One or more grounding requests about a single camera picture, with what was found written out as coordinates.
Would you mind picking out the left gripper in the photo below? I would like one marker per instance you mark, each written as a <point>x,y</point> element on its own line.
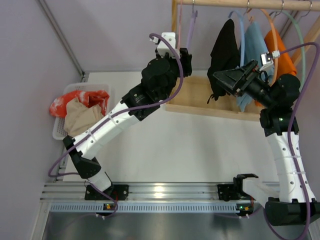
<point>186,62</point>

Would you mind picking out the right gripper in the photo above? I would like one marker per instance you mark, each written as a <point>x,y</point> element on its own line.
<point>244,78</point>

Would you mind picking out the purple hanger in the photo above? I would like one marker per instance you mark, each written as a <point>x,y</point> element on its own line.
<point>191,25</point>

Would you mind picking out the beige trousers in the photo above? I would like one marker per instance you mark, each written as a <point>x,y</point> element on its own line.
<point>80,118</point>

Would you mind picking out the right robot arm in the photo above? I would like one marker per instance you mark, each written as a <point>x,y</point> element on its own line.
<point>294,203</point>

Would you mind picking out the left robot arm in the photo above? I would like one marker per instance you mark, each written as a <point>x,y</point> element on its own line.
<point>158,80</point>

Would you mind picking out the black trousers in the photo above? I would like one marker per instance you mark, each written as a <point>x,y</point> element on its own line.
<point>224,56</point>

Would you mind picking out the orange hanger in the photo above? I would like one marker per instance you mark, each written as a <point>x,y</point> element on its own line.
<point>275,37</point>

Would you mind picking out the light blue trousers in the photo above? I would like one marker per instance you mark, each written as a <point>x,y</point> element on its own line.
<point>245,99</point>

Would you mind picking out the pink hanger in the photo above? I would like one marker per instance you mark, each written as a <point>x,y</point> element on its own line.
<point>179,23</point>

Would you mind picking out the blue hanger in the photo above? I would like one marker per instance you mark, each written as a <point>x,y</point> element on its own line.
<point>241,32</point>

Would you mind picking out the orange trousers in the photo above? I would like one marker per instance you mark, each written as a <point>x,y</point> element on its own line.
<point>285,64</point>

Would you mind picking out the wooden clothes rack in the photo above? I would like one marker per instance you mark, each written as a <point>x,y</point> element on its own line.
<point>192,97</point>

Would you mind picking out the red white cloth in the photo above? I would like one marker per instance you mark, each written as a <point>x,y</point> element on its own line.
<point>88,98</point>

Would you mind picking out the white plastic basket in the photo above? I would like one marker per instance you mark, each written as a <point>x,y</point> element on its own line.
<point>58,132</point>

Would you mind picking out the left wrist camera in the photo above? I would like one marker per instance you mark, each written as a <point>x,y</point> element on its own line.
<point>166,45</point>

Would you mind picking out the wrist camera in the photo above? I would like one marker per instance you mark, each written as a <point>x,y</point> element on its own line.
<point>166,45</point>
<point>267,59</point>

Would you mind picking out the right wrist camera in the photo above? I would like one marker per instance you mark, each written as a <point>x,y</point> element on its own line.
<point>267,59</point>

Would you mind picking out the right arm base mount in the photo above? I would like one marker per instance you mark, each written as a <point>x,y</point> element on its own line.
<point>228,192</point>

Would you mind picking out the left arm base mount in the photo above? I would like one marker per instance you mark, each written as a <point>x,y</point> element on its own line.
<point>116,192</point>

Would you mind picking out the grey cable duct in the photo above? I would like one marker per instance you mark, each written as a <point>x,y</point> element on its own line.
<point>145,207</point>

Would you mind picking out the aluminium rail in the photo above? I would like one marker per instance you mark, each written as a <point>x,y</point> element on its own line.
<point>138,191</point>

